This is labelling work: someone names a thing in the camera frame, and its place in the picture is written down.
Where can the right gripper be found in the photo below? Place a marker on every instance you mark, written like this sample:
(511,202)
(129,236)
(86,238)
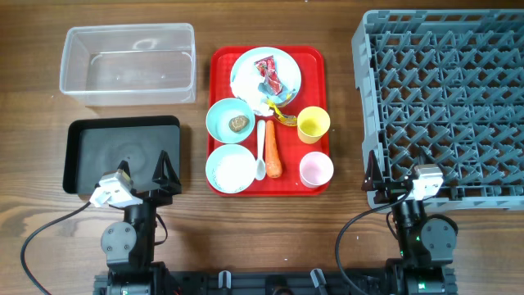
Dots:
(374,181)

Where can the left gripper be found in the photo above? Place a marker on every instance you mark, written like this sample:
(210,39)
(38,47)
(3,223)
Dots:
(147,192)

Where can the pink plastic cup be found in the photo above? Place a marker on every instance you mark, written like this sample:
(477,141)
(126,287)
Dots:
(316,169)

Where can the yellow plastic cup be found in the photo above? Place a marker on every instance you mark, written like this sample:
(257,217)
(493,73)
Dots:
(312,124)

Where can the green bowl with food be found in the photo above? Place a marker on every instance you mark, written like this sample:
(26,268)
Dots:
(221,113)

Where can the yellow snack wrapper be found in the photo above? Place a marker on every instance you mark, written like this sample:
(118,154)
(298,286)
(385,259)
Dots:
(286,120)

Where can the white tissue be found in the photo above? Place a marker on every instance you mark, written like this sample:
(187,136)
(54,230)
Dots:
(246,87)

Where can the red snack wrapper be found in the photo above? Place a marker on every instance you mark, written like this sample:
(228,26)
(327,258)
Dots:
(267,69)

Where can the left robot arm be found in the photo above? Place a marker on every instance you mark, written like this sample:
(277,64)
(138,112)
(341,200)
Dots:
(129,245)

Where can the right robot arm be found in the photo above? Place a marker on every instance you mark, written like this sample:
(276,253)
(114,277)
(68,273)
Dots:
(426,242)

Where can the grey dishwasher rack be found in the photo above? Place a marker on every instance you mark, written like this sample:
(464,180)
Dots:
(448,83)

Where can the black plastic tray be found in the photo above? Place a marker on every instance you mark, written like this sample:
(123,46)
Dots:
(97,146)

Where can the blue bowl with rice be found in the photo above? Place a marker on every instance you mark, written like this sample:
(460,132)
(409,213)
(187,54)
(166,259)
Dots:
(230,168)

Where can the brown food lump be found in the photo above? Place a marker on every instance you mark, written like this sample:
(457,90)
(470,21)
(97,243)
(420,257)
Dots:
(238,123)

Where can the clear plastic bin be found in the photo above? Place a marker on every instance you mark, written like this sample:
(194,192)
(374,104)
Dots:
(130,65)

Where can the white ceramic spoon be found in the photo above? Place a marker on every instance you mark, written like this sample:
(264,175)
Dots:
(260,172)

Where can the red serving tray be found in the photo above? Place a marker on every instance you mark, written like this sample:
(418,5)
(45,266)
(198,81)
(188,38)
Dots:
(311,93)

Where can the orange carrot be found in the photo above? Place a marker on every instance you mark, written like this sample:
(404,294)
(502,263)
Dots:
(272,160)

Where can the light blue plate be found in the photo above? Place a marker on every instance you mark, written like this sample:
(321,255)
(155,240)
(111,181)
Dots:
(287,69)

